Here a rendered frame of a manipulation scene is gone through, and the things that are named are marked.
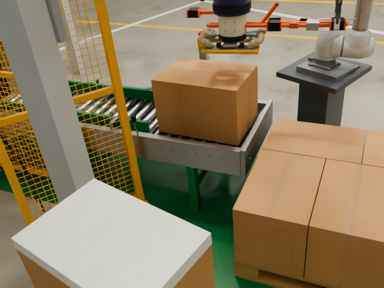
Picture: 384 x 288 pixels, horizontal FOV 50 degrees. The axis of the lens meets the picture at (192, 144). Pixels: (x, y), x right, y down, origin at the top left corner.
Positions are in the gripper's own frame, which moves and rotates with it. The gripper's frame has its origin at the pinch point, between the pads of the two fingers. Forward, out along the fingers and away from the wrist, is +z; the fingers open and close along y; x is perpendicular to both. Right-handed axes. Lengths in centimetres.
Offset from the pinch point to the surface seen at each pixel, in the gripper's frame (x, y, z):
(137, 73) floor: -224, -204, 128
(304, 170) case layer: -12, 43, 74
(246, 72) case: -52, -2, 33
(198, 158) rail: -79, 33, 78
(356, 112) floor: 34, -129, 127
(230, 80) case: -61, 10, 33
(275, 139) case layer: -31, 12, 74
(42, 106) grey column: -130, 102, 6
